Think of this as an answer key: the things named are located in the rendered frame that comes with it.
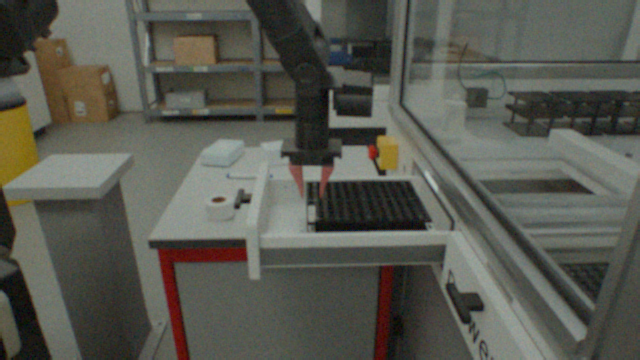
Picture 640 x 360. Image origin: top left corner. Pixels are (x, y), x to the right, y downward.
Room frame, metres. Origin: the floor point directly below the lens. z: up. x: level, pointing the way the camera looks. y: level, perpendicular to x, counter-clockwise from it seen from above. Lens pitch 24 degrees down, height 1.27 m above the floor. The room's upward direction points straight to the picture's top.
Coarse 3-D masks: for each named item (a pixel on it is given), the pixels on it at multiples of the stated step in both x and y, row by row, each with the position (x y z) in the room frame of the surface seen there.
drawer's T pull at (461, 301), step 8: (448, 288) 0.46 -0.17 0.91; (456, 288) 0.46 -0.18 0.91; (456, 296) 0.45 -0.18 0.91; (464, 296) 0.45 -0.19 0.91; (472, 296) 0.45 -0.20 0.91; (456, 304) 0.43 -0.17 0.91; (464, 304) 0.43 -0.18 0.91; (472, 304) 0.43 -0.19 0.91; (480, 304) 0.43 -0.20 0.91; (464, 312) 0.41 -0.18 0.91; (464, 320) 0.41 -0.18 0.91; (472, 320) 0.41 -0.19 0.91
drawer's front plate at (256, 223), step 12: (264, 168) 0.84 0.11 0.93; (264, 180) 0.78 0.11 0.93; (264, 192) 0.76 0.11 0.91; (252, 204) 0.68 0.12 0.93; (264, 204) 0.75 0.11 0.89; (252, 216) 0.63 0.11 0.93; (264, 216) 0.73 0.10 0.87; (252, 228) 0.60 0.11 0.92; (264, 228) 0.72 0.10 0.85; (252, 240) 0.60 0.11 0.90; (252, 252) 0.60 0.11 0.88; (252, 264) 0.60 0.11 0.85; (252, 276) 0.60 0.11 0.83
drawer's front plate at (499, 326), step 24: (456, 240) 0.56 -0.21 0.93; (456, 264) 0.54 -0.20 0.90; (480, 264) 0.49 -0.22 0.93; (480, 288) 0.45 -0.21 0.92; (456, 312) 0.51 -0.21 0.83; (480, 312) 0.44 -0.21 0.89; (504, 312) 0.40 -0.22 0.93; (480, 336) 0.43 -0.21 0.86; (504, 336) 0.37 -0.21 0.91; (528, 336) 0.36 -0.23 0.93
